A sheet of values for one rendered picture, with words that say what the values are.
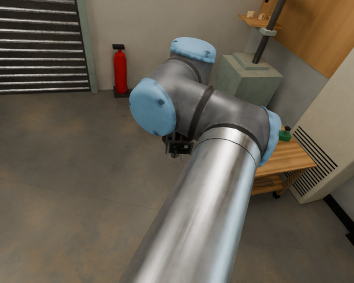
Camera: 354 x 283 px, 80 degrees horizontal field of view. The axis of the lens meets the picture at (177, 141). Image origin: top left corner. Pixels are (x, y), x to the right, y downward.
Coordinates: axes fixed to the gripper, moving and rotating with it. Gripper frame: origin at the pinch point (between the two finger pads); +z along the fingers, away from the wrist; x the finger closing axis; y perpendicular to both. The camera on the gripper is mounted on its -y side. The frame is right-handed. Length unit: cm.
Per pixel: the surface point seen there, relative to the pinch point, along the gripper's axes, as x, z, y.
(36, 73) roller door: -137, 82, -165
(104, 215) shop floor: -41, 107, -22
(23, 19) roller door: -130, 29, -166
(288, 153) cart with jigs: 94, 60, -54
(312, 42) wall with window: 130, 14, -149
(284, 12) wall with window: 117, 5, -198
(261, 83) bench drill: 93, 52, -135
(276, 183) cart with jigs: 99, 95, -48
